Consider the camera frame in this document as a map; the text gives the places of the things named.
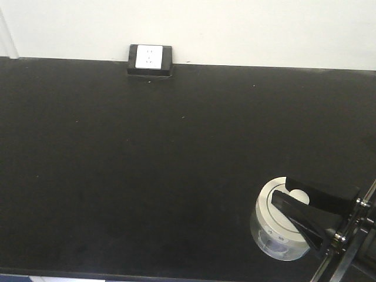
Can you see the glass jar with white lid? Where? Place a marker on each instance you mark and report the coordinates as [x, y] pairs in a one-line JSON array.
[[272, 231]]

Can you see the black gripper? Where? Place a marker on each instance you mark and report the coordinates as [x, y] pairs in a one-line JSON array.
[[323, 225]]

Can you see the black countertop power socket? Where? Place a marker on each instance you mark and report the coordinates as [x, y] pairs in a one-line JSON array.
[[150, 60]]

